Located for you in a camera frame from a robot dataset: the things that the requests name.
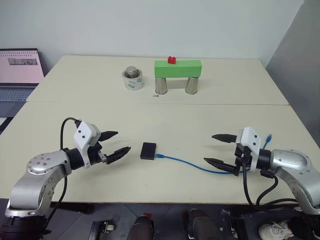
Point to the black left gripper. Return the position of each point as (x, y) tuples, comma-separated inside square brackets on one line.
[(96, 156)]

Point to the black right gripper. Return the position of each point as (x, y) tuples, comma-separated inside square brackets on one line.
[(243, 157)]

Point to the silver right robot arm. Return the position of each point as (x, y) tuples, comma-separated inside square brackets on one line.
[(290, 165)]

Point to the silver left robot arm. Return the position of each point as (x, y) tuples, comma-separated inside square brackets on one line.
[(37, 175)]

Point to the small black box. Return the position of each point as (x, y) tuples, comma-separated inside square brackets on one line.
[(148, 151)]

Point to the white tape roll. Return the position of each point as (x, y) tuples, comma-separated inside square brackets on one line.
[(133, 84)]

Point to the small metal piece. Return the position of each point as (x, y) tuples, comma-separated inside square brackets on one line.
[(155, 95)]

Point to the steel cup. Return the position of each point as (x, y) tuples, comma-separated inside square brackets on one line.
[(160, 86), (191, 86)]

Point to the metal cylinder weight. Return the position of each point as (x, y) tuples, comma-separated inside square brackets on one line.
[(132, 72)]

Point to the dark rounded shape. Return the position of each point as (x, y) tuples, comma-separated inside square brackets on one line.
[(141, 228), (201, 225)]

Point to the small red object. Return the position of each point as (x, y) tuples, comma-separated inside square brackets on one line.
[(148, 215)]

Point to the white sneaker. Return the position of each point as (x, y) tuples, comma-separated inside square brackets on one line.
[(275, 230)]

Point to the green foam block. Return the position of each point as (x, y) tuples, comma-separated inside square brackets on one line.
[(177, 69)]

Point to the red toy brick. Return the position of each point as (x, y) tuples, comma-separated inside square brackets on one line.
[(171, 60)]

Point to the open laptop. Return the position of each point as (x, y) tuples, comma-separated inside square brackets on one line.
[(18, 72)]

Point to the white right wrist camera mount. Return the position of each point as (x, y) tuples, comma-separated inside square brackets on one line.
[(251, 141)]

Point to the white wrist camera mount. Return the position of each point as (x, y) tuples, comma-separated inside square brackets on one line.
[(251, 141), (83, 135)]

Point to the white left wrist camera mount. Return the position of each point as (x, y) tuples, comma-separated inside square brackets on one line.
[(83, 135)]

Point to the black caster bracket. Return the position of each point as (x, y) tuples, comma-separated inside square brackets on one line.
[(102, 228)]

